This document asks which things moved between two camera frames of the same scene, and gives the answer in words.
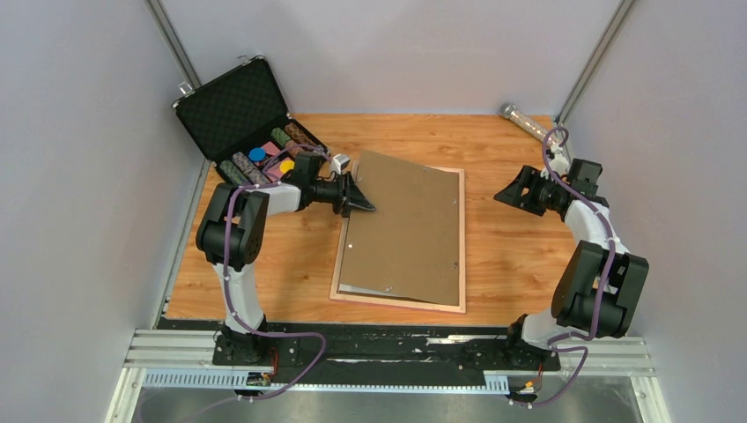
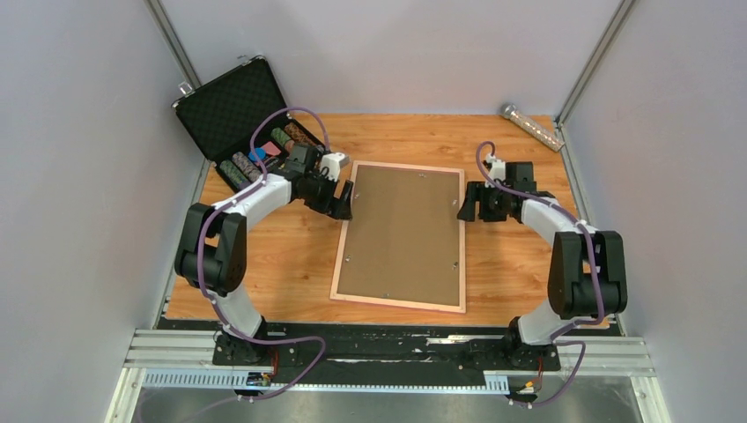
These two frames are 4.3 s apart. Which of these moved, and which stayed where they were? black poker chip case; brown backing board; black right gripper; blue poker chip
Moved: black right gripper
Stayed: brown backing board; black poker chip case; blue poker chip
